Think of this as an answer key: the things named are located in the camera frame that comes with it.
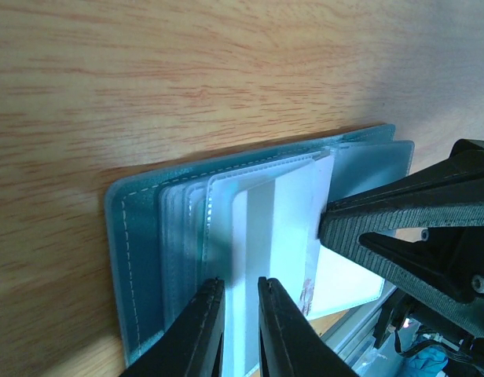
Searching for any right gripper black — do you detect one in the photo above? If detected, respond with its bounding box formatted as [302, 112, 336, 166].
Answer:
[319, 139, 484, 369]

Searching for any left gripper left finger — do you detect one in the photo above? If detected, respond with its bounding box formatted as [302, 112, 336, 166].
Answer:
[122, 279, 226, 376]

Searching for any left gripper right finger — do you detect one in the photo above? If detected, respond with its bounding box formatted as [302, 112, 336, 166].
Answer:
[258, 276, 356, 377]

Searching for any white card black stripe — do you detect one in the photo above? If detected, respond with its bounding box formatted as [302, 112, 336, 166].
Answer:
[222, 154, 334, 376]

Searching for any teal card holder wallet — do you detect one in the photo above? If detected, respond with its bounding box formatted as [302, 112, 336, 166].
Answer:
[104, 124, 414, 365]

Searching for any aluminium rail base frame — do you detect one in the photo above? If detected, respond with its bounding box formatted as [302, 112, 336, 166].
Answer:
[321, 283, 403, 376]

